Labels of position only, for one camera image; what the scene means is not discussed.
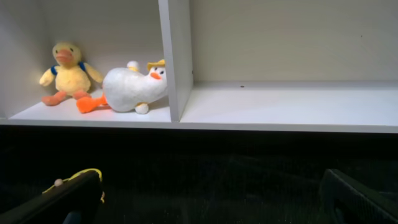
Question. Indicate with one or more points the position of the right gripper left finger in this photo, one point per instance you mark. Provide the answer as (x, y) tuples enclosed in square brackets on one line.
[(62, 202)]

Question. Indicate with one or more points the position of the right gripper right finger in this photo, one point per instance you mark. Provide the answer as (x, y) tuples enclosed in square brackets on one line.
[(357, 202)]

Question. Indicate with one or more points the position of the yellow rattle drum toy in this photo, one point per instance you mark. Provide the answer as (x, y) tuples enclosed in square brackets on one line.
[(58, 182)]

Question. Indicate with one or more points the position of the white shelf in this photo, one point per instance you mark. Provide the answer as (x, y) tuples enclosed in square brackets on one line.
[(280, 105)]

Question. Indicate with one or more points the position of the yellow plush duck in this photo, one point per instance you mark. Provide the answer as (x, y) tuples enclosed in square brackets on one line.
[(71, 77)]

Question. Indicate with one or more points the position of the white plush duck with hat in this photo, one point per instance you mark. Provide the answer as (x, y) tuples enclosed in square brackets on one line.
[(130, 88)]

